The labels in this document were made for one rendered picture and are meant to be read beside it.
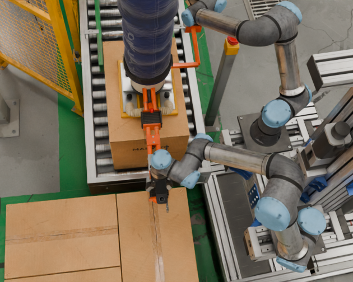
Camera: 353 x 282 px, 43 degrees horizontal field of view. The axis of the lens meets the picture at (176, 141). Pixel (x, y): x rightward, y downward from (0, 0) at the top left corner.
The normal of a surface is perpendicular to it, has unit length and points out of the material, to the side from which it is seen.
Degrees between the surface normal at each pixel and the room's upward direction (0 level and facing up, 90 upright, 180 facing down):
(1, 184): 0
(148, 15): 100
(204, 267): 0
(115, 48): 0
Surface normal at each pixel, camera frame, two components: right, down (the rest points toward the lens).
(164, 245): 0.07, -0.40
